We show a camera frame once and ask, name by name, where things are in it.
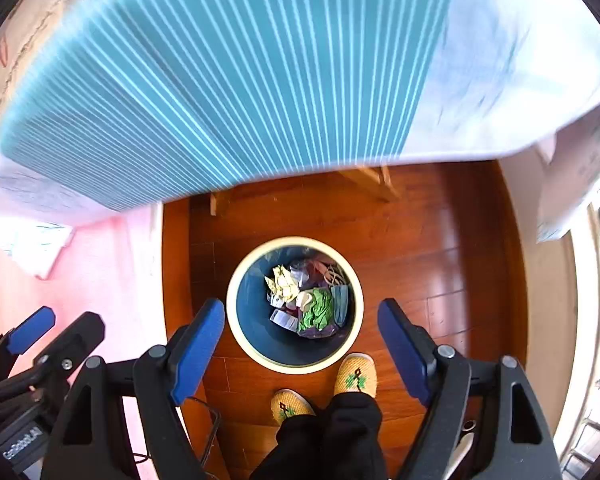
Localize round blue trash bin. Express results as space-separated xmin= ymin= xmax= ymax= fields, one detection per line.
xmin=226 ymin=236 xmax=364 ymax=375

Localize right yellow slipper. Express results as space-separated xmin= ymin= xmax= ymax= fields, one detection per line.
xmin=334 ymin=353 xmax=378 ymax=398

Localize yellow slipper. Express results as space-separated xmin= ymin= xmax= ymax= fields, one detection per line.
xmin=270 ymin=389 xmax=315 ymax=426
xmin=334 ymin=353 xmax=378 ymax=398

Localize pink bed sheet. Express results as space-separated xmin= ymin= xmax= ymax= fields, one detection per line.
xmin=0 ymin=201 xmax=171 ymax=480

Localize crumpled green plastic bag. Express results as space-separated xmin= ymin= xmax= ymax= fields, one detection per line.
xmin=297 ymin=287 xmax=336 ymax=337

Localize left yellow slipper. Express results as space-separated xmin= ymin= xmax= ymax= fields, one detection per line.
xmin=270 ymin=389 xmax=315 ymax=426

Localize crumpled yellow paper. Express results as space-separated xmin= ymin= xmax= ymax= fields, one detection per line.
xmin=264 ymin=266 xmax=300 ymax=308

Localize black trouser legs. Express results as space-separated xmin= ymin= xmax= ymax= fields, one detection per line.
xmin=250 ymin=392 xmax=389 ymax=479

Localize white teal patterned tablecloth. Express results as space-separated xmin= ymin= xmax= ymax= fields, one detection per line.
xmin=0 ymin=0 xmax=600 ymax=240

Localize black cable on floor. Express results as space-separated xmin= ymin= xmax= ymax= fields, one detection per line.
xmin=132 ymin=394 xmax=224 ymax=466

